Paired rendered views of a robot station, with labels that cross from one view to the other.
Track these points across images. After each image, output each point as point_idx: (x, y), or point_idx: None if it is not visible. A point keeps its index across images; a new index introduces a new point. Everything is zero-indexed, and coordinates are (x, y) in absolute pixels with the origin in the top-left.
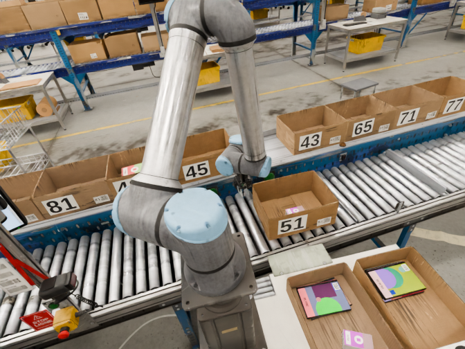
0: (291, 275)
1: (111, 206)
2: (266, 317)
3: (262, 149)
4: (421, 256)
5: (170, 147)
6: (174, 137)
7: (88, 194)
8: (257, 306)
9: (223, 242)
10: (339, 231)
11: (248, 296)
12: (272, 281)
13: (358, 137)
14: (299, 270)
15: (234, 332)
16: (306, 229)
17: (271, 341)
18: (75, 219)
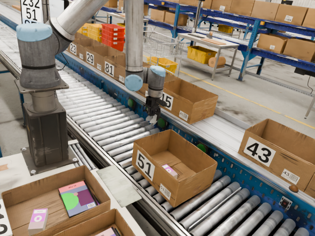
0: (99, 180)
1: (120, 85)
2: (60, 171)
3: (131, 63)
4: None
5: (69, 10)
6: (73, 6)
7: (118, 71)
8: (68, 165)
9: (26, 48)
10: (164, 212)
11: (39, 115)
12: (91, 170)
13: None
14: (106, 184)
15: (29, 134)
16: (153, 184)
17: (41, 175)
18: (106, 79)
